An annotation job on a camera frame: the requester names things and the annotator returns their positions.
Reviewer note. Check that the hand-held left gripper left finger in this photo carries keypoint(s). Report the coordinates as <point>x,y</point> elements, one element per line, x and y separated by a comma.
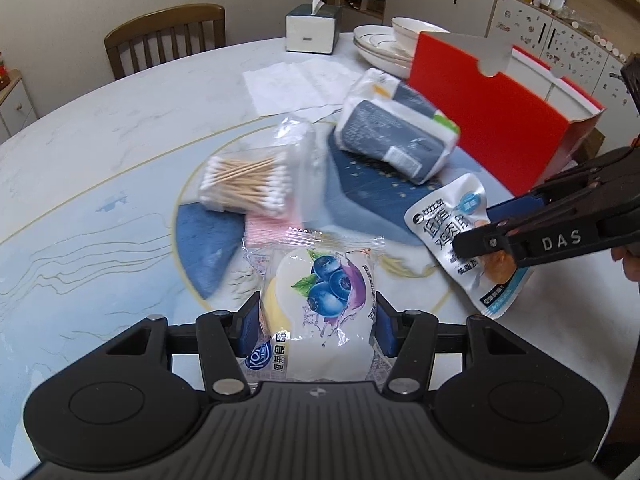
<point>248,327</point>

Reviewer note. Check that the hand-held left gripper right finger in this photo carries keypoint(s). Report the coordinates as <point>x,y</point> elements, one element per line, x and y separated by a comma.
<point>385,330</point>

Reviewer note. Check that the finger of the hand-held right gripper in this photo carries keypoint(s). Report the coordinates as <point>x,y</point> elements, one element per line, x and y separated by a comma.
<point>520,207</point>
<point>560,240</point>

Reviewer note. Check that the blueberry pastry packet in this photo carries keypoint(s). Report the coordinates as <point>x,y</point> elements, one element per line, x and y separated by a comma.
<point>320,310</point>

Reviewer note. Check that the white sausage snack packet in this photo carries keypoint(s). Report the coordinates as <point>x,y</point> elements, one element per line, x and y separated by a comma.
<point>440,230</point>

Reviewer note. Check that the pink ribbed foam block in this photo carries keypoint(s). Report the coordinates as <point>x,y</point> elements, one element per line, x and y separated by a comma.
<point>265,231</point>

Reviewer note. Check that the red cardboard box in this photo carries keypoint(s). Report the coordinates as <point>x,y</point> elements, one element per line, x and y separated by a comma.
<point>475,110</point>

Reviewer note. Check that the bag of cotton swabs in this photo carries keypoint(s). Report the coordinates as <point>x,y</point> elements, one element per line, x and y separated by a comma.
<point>245,185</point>

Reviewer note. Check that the white and navy tissue pack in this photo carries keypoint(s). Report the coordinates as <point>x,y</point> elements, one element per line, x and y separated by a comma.
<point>390,135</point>

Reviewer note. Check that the person's right hand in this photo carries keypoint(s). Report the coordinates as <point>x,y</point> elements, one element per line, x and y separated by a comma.
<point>631,262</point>

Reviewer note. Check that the white stickered cabinet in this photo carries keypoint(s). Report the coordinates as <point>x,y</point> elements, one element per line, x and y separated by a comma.
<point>560,40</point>

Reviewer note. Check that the white gold-rimmed plate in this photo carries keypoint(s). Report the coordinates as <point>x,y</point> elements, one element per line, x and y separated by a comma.
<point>380,42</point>
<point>385,67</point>

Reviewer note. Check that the white gold-rimmed bowl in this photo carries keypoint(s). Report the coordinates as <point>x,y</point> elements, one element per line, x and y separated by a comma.
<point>417,30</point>

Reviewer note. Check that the white paper napkin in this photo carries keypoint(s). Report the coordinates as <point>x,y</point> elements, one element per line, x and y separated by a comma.
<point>295,85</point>

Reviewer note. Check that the green and white tissue box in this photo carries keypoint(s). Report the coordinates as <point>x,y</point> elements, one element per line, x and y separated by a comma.
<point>310,35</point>

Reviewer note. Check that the wooden chair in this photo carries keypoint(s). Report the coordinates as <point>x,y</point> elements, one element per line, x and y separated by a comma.
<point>165,35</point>

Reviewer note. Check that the low white cabinet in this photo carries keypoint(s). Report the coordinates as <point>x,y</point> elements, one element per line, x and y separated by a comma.
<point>17,110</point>

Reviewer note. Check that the red sauce jar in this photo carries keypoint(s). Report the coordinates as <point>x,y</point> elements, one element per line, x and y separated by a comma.
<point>3,72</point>

